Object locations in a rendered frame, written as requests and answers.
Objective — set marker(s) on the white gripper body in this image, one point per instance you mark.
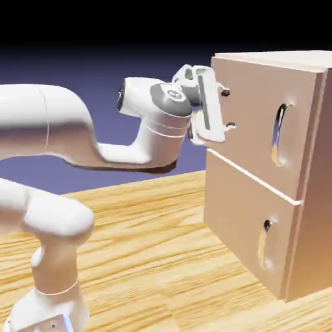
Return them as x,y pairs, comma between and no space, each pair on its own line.
211,109

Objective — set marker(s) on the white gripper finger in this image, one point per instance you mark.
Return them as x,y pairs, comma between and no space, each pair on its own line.
225,91
230,126

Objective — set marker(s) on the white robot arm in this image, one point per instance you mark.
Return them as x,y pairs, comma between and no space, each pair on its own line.
64,124

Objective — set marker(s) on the light wood cabinet door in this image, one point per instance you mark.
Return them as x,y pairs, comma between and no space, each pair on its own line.
254,124
243,220

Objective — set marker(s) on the light wood cabinet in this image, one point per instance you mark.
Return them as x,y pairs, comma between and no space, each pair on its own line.
298,181

